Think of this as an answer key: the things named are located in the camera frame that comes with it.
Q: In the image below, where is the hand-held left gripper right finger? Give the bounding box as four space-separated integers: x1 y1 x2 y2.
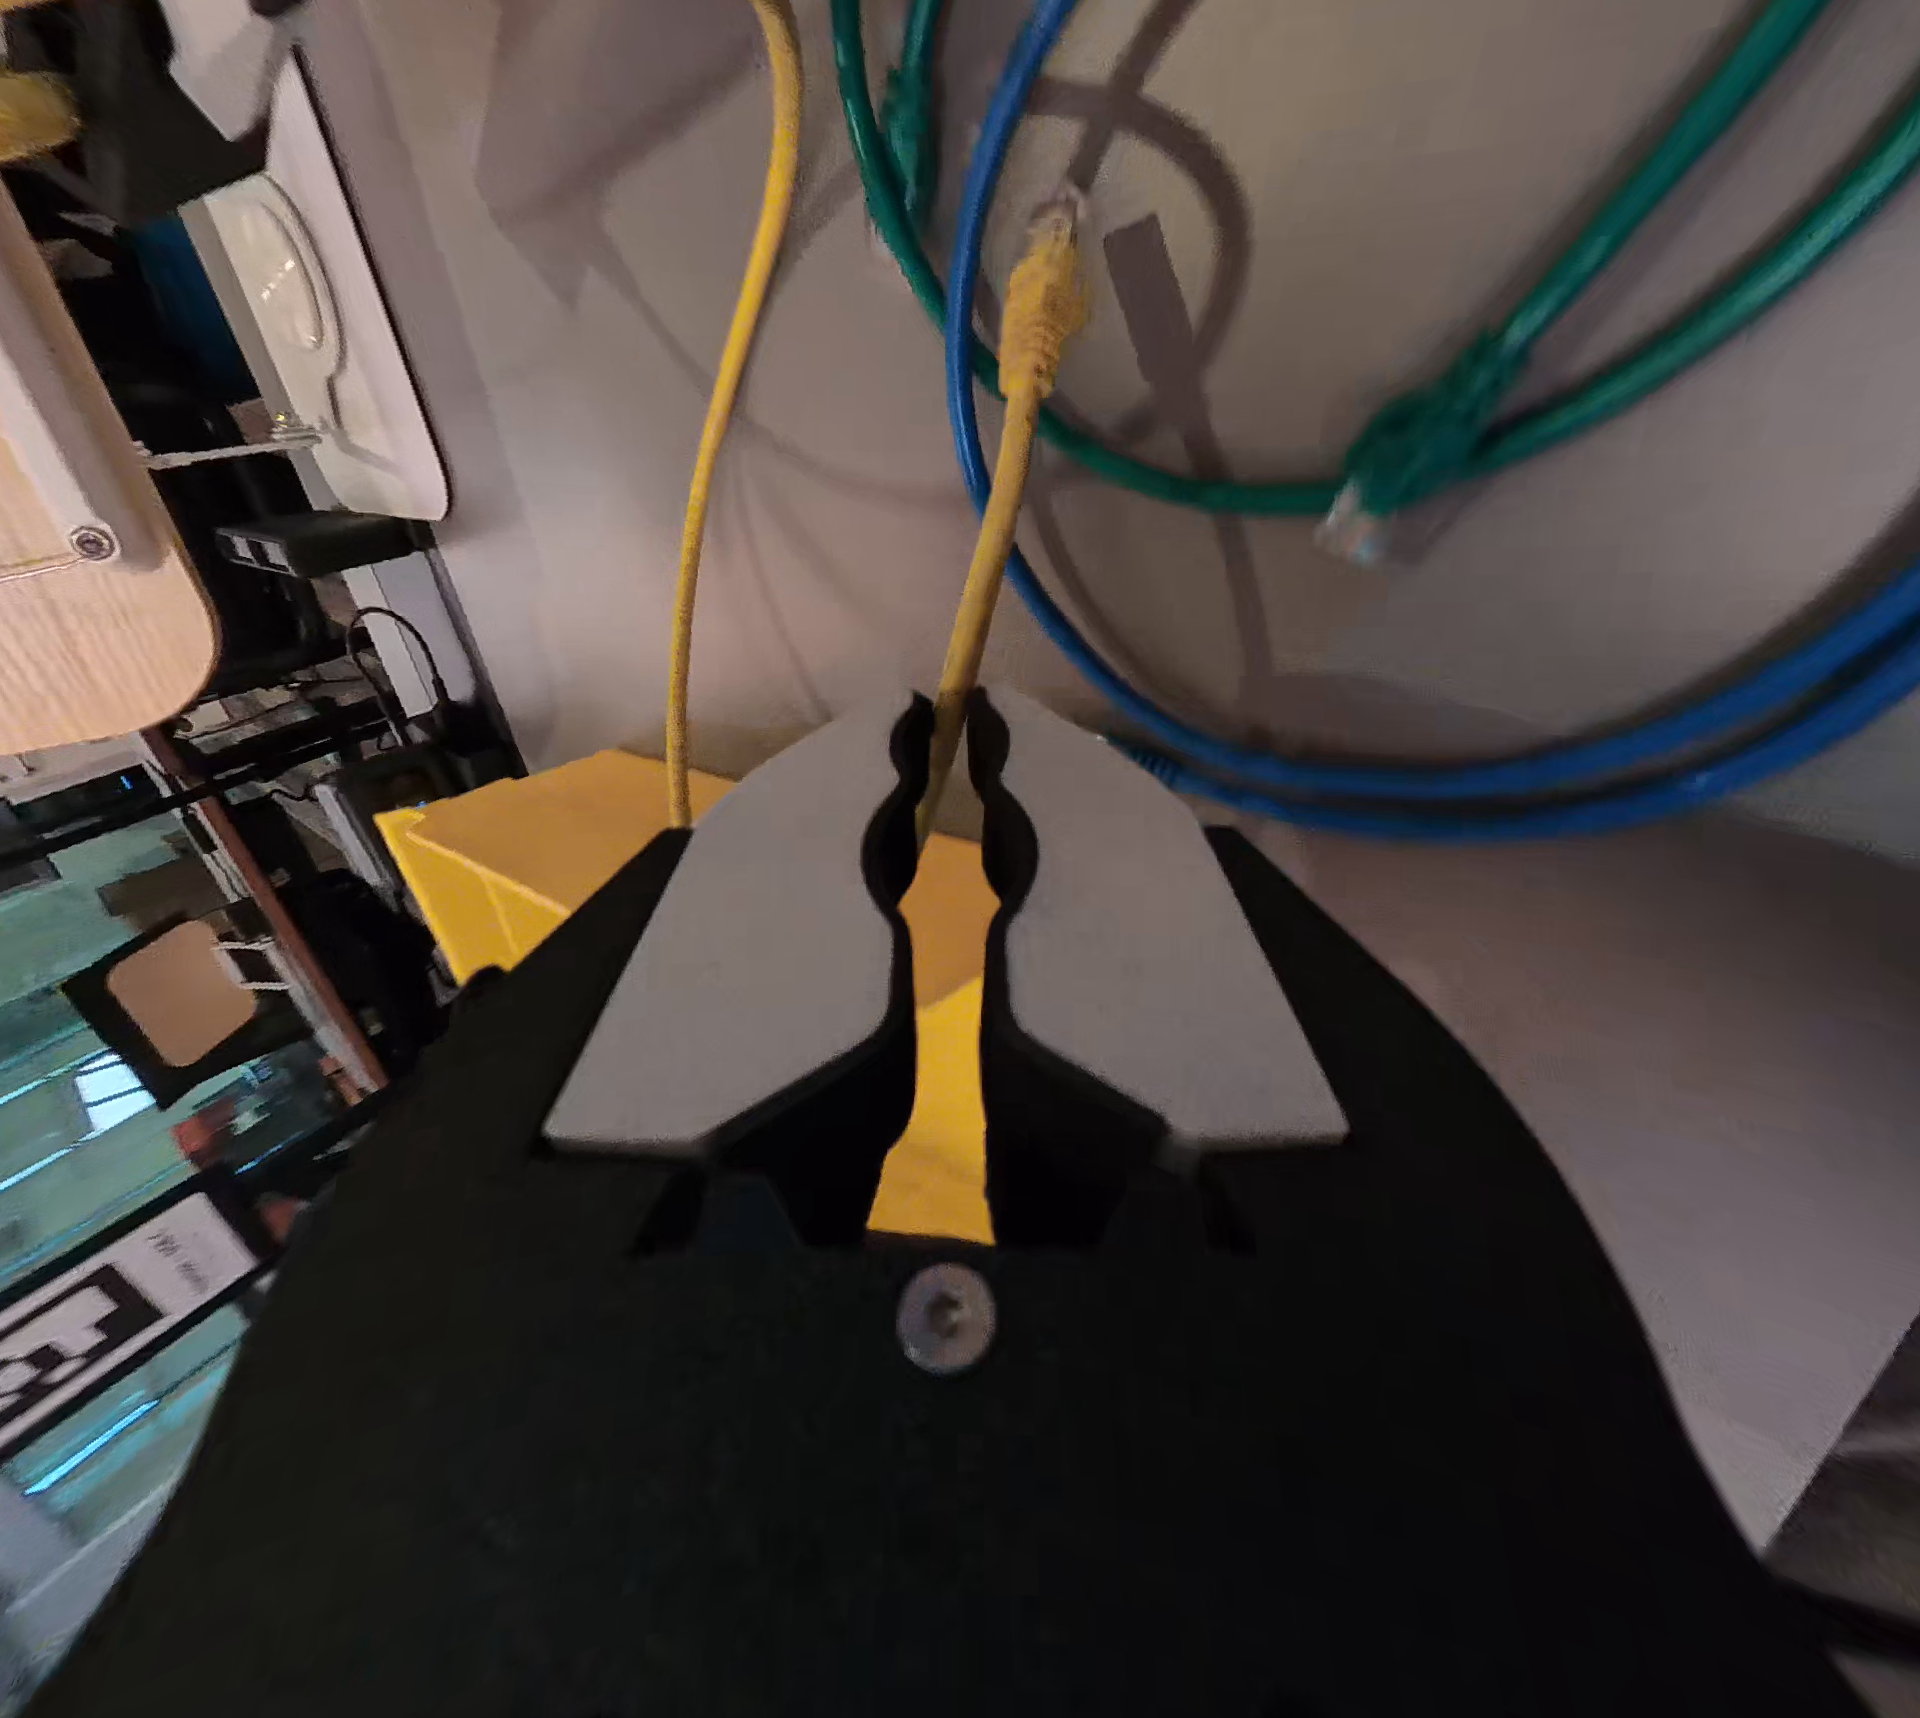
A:
967 684 1349 1252

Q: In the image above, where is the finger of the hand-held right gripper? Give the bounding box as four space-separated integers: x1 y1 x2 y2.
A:
151 0 302 148

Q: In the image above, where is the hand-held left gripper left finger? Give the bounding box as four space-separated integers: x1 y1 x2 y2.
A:
541 686 933 1252

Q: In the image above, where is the yellow plastic bin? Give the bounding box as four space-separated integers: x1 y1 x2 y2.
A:
372 748 1000 1247

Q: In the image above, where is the blue ethernet cable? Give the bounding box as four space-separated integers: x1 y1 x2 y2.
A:
946 0 1920 846

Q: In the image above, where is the green ethernet cable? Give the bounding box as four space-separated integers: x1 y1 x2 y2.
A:
828 0 1920 569

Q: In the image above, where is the white rounded device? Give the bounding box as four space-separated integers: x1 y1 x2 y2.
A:
178 53 453 523

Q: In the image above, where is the white plastic plate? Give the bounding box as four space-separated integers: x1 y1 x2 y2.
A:
0 294 153 581

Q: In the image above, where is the light wooden board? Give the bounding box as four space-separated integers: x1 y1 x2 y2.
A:
0 181 223 762

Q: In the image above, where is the black white printed tag plate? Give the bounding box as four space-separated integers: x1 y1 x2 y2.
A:
0 1186 279 1458

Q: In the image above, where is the brown panel with black frame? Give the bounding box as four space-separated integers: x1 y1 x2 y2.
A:
64 916 309 1117

